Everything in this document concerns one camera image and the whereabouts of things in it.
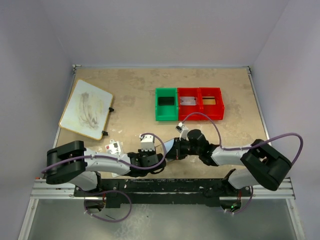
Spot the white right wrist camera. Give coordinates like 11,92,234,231
175,122,189,140

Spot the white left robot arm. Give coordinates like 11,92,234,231
42,140,166,196

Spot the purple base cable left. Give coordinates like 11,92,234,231
83,185,133,222

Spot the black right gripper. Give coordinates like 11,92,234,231
165,137,201,161

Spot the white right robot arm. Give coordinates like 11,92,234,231
164,129,293,196

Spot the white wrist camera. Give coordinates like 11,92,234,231
175,122,189,140
139,134,156,152

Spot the clear plastic packet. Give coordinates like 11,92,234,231
105,139,124,155

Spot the black card in bin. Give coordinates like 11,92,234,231
157,96,176,106

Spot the green plastic bin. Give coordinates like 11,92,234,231
155,88,179,122

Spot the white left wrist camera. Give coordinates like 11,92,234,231
139,134,156,152

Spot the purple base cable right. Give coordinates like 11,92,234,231
223,184,254,216

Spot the brown leather card holder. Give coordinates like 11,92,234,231
158,138,178,163

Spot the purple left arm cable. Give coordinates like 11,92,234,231
41,132,168,175

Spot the gold card in bin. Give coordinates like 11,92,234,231
202,97,216,106

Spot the white magnetic stripe card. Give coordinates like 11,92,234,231
179,96,197,106

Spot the white board yellow rim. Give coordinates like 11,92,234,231
59,79,114,141

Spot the metal corner bracket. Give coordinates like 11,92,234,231
72,64,82,75

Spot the red bin right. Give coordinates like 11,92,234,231
200,87,225,121

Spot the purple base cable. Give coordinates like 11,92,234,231
83,185,133,222
223,184,254,216

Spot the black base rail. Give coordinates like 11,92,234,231
74,178,251,209

